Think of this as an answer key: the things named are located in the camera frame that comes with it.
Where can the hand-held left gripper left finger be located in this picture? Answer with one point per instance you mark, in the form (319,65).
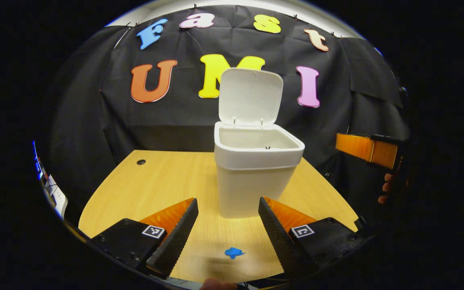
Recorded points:
(177,237)

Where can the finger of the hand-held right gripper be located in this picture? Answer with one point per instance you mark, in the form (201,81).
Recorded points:
(361,148)

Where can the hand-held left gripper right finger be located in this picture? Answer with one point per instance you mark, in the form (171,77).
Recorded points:
(278,241)

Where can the blue paper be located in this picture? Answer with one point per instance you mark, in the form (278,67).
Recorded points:
(234,253)

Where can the white desktop garbage bin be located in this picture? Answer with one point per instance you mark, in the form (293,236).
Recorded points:
(252,181)

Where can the white side table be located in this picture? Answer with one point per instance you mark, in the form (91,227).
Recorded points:
(58,197)

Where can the computer monitor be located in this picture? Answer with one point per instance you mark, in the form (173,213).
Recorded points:
(38,167)

